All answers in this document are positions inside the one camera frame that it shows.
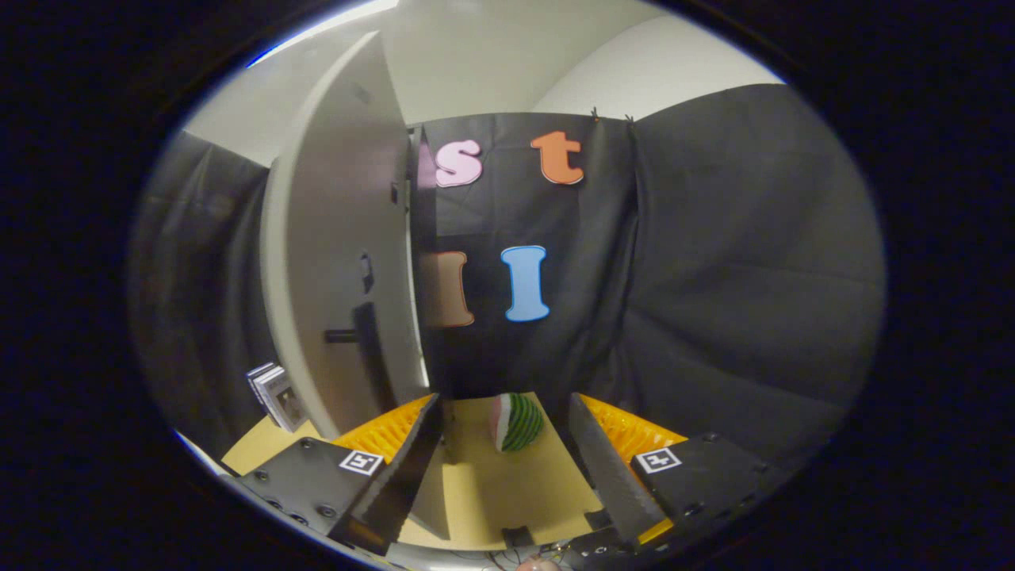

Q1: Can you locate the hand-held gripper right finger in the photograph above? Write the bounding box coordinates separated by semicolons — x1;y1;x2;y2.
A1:
568;393;787;548

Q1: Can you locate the white book with picture cover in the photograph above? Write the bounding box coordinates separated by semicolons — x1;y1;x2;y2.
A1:
258;369;308;434

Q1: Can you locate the black cabinet door handle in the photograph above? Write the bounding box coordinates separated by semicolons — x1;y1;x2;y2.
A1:
324;301;395;415

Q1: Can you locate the white shoe cabinet door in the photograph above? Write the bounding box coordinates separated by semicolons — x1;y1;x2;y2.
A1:
260;30;453;542

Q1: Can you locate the watermelon pattern shoe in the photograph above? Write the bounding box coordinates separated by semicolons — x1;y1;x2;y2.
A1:
489;393;546;454

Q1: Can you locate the white book with dark spine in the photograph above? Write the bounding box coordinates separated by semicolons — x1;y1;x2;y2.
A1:
246;362;285;405

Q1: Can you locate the black backdrop cloth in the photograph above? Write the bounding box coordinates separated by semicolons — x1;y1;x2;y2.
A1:
127;83;887;477

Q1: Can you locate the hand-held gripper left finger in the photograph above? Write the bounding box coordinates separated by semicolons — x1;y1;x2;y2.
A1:
236;393;445;556

